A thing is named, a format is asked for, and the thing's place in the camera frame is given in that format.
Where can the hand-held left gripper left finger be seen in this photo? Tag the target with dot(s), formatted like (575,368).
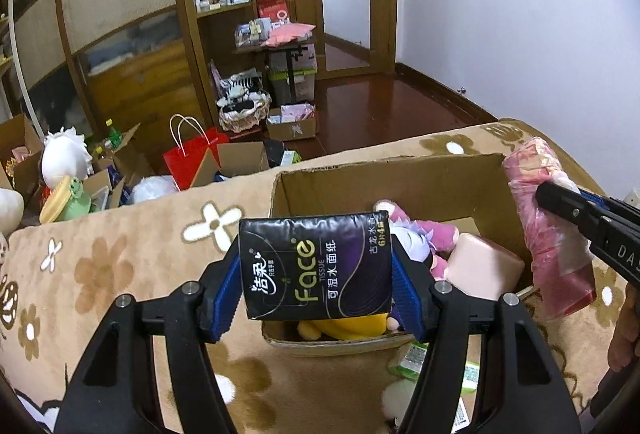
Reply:
(225,299)

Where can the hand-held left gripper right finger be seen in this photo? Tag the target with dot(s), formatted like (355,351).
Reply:
(407,299)

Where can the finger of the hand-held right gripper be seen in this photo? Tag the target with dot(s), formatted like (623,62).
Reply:
(565,209)
(600,203)

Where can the pink plastic-wrapped packet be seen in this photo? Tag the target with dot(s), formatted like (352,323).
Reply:
(555,264)

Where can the purple and white plush toy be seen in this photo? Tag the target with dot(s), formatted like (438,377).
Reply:
(412,239)

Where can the yellow plush toy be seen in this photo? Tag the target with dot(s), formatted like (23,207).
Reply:
(345,328)

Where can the pink plush toy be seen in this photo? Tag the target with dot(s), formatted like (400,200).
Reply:
(437,234)

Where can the pink round lollipop plush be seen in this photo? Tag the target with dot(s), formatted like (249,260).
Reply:
(482,266)

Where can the black tissue pack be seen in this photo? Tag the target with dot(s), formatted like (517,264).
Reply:
(315,264)

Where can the person's right hand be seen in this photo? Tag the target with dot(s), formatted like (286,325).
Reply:
(627,334)

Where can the green and white packet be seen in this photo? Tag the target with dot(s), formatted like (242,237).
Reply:
(407,361)

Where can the white fluffy bundle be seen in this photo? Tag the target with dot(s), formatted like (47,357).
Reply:
(155,191)

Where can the red gift bag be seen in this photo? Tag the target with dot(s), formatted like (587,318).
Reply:
(190,163)

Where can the green frog toy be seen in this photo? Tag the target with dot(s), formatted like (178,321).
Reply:
(75,206)

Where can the lace-trimmed basket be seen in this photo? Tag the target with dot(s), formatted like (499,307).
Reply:
(245,118)

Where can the small cardboard box with packets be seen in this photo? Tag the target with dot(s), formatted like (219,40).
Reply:
(295,128)

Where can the green glass bottle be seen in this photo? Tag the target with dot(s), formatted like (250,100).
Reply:
(114,136)

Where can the black and white plush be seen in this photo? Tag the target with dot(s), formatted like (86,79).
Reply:
(240,88)

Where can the white-haired plush doll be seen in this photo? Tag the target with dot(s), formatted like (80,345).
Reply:
(62,161)

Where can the clear plastic storage box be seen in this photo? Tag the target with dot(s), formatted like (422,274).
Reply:
(300,81)

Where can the large white plush toy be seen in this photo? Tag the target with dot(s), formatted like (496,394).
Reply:
(10,211)

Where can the small folding table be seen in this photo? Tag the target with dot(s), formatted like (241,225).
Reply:
(280,49)

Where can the pink cloth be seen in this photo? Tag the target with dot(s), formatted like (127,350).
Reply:
(290,34)

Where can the red box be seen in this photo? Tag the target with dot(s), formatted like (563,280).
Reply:
(272,8)

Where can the wooden wardrobe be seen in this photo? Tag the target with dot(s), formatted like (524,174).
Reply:
(130,13)

